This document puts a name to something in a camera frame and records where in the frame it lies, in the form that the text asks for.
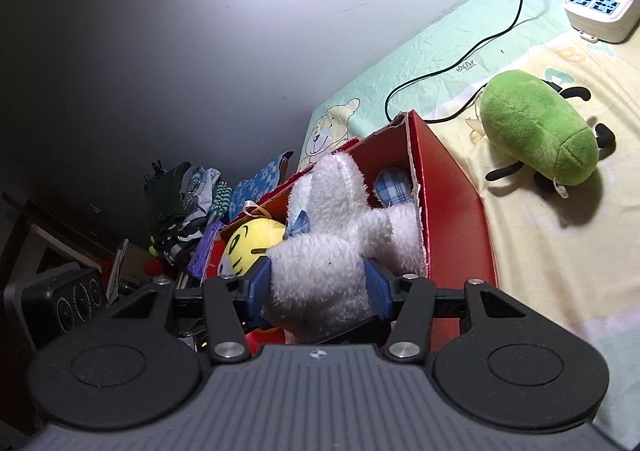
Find pile of folded clothes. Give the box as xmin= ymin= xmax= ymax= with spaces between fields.
xmin=144 ymin=160 xmax=236 ymax=264

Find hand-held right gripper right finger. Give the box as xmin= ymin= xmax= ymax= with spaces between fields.
xmin=364 ymin=257 xmax=543 ymax=363

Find white power strip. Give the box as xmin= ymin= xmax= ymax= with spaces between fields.
xmin=563 ymin=0 xmax=640 ymax=43

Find white rabbit plush checked ears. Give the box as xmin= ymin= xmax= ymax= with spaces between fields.
xmin=374 ymin=168 xmax=417 ymax=208

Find white rabbit plush plain ears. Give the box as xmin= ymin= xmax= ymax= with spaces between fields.
xmin=261 ymin=152 xmax=426 ymax=344

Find black appliance with round dials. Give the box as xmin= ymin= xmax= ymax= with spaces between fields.
xmin=4 ymin=267 xmax=107 ymax=347

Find yellow tiger plush toy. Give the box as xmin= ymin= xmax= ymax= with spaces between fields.
xmin=222 ymin=201 xmax=288 ymax=278

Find red cardboard box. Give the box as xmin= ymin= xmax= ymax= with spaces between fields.
xmin=200 ymin=110 xmax=498 ymax=347

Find blue floral towel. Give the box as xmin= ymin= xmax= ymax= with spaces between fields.
xmin=231 ymin=150 xmax=296 ymax=204

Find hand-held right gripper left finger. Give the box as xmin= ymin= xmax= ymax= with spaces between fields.
xmin=107 ymin=256 xmax=275 ymax=366

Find green bean plush toy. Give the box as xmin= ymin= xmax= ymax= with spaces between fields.
xmin=467 ymin=70 xmax=617 ymax=199

